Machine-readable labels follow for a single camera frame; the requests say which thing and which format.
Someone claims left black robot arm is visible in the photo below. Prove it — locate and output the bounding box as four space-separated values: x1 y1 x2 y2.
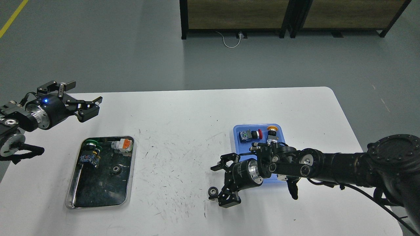
0 81 103 164

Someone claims right wooden cabinet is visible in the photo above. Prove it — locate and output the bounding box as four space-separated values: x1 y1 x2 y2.
288 0 411 38

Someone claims white floor cable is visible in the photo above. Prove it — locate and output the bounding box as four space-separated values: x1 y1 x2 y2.
216 31 245 49

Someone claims black gear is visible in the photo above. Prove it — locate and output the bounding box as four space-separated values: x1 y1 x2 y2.
111 165 122 176
208 187 219 201

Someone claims wooden cabinet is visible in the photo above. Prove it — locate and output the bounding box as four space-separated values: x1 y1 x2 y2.
288 0 411 38
179 0 296 39

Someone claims silver metal tray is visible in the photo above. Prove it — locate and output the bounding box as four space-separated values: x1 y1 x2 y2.
65 136 136 209

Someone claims left wooden cabinet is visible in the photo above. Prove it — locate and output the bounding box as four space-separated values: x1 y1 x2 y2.
179 0 296 39

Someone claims blue plastic tray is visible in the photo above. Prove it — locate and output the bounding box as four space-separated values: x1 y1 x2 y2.
233 124 286 169

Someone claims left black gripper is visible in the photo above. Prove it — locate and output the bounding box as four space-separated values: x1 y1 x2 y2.
26 81 103 130

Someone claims green push button switch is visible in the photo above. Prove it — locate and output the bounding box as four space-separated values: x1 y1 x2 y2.
78 139 102 168

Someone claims red push button switch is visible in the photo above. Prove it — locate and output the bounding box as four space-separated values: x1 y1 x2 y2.
238 129 263 143

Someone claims white orange connector block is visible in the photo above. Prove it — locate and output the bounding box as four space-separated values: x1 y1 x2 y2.
111 139 133 156

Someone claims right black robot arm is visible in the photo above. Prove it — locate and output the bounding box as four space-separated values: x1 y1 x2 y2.
208 134 420 235

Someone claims yellow push button switch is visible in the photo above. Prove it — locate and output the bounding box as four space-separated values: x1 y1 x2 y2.
266 126 279 145

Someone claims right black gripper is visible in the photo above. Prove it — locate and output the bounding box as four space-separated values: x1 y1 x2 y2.
210 153 263 208

